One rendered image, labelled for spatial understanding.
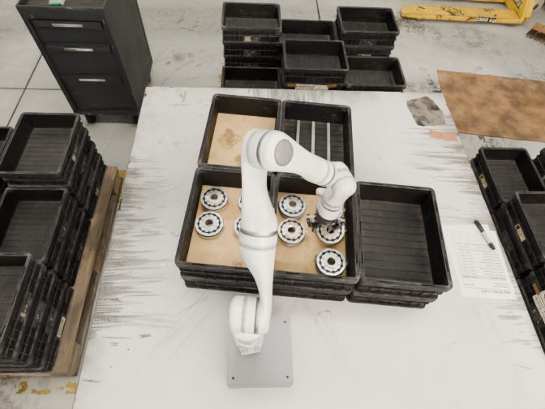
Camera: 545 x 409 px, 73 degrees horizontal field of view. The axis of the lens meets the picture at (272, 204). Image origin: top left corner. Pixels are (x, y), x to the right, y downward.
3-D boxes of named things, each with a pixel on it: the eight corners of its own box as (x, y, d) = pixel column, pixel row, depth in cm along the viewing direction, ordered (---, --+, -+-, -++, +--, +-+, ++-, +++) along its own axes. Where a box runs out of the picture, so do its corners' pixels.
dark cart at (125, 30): (144, 129, 269) (103, 8, 193) (82, 127, 266) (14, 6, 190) (156, 75, 300) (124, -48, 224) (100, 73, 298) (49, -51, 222)
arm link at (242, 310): (225, 327, 87) (229, 342, 102) (264, 330, 87) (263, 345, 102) (229, 289, 92) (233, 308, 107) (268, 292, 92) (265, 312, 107)
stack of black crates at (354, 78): (383, 95, 280) (398, 56, 251) (390, 124, 264) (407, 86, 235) (331, 94, 278) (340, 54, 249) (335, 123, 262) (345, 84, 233)
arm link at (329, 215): (342, 192, 125) (346, 182, 120) (343, 221, 119) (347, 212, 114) (315, 190, 125) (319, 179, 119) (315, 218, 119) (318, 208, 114)
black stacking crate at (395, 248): (437, 301, 127) (452, 290, 118) (352, 293, 127) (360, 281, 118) (421, 204, 148) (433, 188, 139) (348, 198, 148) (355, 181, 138)
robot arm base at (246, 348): (265, 350, 116) (267, 339, 102) (236, 356, 115) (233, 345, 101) (260, 321, 121) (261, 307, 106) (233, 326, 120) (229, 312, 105)
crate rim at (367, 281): (450, 293, 119) (454, 290, 117) (358, 284, 119) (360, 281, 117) (431, 191, 140) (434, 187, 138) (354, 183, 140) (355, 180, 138)
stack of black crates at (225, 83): (277, 92, 275) (280, 67, 256) (279, 122, 259) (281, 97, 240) (224, 92, 273) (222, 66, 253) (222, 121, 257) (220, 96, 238)
